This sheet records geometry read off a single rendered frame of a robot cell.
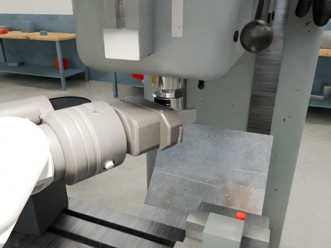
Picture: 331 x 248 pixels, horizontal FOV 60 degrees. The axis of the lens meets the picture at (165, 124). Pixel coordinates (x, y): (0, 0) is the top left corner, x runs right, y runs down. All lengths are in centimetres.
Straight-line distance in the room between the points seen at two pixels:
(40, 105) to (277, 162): 66
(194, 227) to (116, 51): 38
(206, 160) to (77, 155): 56
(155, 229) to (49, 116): 45
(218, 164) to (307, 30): 40
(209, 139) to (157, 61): 53
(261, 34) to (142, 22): 11
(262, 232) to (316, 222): 177
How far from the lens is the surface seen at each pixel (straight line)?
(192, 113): 43
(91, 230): 73
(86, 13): 37
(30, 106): 35
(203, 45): 31
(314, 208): 245
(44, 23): 632
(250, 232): 57
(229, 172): 82
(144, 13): 30
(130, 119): 35
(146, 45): 30
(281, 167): 86
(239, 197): 82
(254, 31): 28
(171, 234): 70
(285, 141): 83
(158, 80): 41
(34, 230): 74
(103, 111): 34
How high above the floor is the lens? 139
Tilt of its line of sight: 23 degrees down
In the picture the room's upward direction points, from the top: straight up
